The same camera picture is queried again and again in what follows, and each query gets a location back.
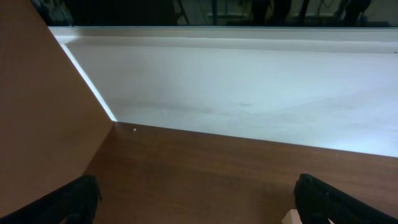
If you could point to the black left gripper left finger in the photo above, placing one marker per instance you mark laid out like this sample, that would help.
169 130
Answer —
75 202

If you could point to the brown cardboard box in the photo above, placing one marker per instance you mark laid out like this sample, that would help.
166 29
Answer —
292 217

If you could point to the brown wooden side panel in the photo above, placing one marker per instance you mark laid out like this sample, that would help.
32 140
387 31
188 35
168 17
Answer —
51 122

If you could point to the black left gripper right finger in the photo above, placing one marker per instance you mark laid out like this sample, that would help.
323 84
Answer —
319 202

